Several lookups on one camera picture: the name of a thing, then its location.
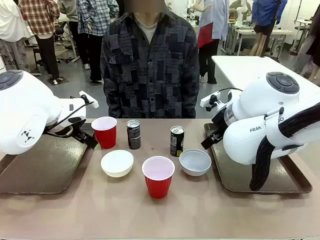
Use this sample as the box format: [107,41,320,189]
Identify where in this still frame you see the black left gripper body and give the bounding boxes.
[70,118,88,141]

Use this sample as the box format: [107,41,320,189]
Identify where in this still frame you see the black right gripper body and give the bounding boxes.
[210,107,228,141]

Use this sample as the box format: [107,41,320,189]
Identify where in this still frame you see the red plastic cup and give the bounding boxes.
[90,116,118,150]
[141,155,176,200]

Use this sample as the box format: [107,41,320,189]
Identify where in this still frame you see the grey bowl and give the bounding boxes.
[179,148,212,177]

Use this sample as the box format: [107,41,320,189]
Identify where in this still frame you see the black can yellow print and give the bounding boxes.
[170,125,186,158]

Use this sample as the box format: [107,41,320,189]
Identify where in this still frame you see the black can white print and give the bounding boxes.
[126,119,142,151]

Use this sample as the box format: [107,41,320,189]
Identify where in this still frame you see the white bowl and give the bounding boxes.
[100,149,135,179]

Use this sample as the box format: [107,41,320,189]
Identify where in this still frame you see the brown plastic tray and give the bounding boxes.
[0,119,99,195]
[203,122,313,195]

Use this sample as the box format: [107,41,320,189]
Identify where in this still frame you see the white table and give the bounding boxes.
[211,55,320,89]

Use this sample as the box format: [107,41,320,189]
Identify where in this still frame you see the person in patchwork shirt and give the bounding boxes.
[99,0,201,120]

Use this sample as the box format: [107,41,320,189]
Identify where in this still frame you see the white background desk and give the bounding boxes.
[233,28,295,57]

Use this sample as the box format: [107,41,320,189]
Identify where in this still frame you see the person in blue shirt red apron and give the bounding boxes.
[196,0,230,85]

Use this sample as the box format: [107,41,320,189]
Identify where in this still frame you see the person in blue plaid shirt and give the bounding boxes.
[76,0,120,84]

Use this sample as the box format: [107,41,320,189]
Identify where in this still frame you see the person in red plaid shirt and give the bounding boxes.
[18,0,61,85]

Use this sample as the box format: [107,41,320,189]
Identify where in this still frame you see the person in grey trousers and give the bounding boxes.
[292,14,320,82]

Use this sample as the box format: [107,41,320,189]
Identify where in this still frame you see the person in white clothes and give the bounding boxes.
[0,0,31,73]

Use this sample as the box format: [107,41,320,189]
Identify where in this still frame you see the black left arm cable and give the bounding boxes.
[44,100,95,139]

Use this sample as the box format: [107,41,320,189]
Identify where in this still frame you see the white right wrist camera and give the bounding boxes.
[199,91,222,112]

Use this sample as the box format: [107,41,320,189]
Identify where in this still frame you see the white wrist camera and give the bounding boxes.
[199,91,222,112]
[78,90,100,109]

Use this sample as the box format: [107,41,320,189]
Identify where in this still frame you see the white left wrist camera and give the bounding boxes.
[78,90,100,109]

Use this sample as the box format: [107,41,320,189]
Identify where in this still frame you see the black right camera cable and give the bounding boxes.
[216,87,244,98]

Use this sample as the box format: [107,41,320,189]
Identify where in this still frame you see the black braided cable sleeve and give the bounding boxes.
[249,102,320,192]

